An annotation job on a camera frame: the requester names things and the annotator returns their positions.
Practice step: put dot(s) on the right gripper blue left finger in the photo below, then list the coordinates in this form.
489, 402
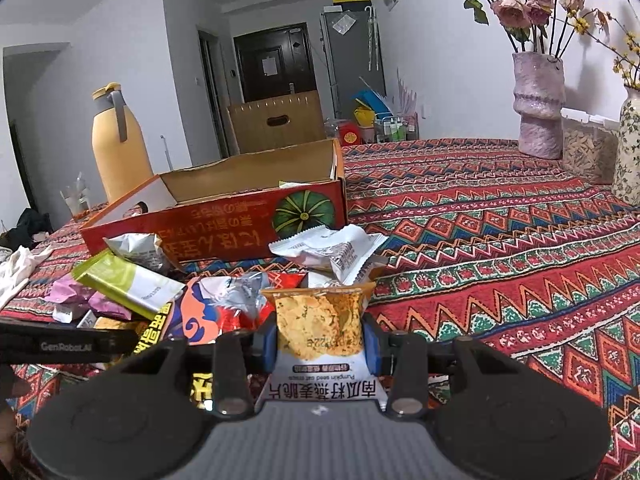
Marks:
265, 346

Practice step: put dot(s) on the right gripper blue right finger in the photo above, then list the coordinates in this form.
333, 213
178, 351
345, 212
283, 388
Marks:
376, 347

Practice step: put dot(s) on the orange oat crisp snack packet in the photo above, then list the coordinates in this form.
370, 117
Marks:
321, 356

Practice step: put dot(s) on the pink snack packet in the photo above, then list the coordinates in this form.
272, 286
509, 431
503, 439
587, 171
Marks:
73, 300

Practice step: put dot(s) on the red orange chip bag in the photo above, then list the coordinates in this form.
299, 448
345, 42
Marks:
210, 307

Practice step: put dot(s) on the white snack wrapper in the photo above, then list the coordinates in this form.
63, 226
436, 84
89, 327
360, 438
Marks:
349, 254

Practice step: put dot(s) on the green white snack bar packet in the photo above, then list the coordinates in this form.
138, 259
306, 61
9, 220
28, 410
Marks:
140, 290

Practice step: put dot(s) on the silver white snack packet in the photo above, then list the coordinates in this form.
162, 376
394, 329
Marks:
143, 249

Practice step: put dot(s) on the white cloth glove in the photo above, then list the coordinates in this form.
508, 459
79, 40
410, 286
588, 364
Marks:
17, 270

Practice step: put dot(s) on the red cardboard pumpkin box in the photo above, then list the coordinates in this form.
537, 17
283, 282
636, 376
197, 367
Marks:
233, 209

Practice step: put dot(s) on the patterned red tablecloth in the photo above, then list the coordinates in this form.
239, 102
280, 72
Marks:
538, 262

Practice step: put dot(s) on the drinking glass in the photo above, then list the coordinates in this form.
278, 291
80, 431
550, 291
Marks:
77, 197

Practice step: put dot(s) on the yellow thermos jug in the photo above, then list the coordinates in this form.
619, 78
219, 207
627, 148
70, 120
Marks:
117, 143

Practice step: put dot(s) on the dark entrance door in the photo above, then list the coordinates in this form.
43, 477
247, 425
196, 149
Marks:
275, 62

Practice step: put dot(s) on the grey refrigerator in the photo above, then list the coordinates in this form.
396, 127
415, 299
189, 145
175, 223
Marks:
352, 61

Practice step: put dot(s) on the clear lidded food container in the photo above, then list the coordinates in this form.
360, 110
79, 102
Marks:
589, 145

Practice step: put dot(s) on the floral white slim vase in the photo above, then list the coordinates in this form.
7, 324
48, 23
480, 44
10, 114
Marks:
626, 184

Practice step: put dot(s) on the pink textured flower vase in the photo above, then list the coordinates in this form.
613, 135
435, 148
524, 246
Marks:
539, 96

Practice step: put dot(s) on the dried pink roses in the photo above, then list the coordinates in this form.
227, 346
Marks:
541, 26

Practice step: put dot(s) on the wire storage cart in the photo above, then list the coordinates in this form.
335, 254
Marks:
395, 128

